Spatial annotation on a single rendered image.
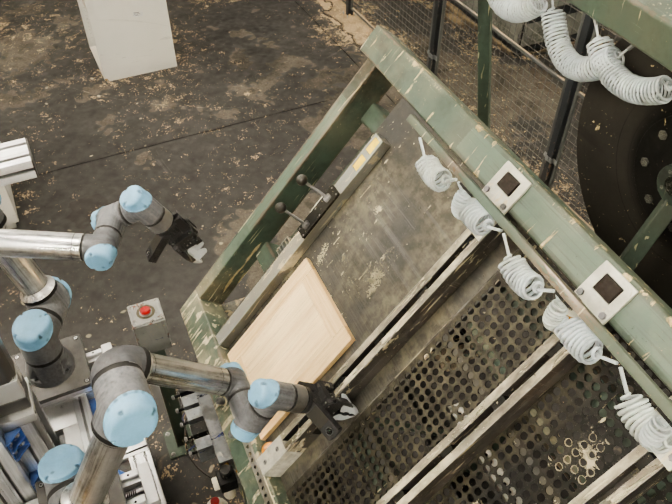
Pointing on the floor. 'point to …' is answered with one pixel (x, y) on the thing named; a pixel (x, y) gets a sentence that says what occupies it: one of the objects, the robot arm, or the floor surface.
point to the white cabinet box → (128, 36)
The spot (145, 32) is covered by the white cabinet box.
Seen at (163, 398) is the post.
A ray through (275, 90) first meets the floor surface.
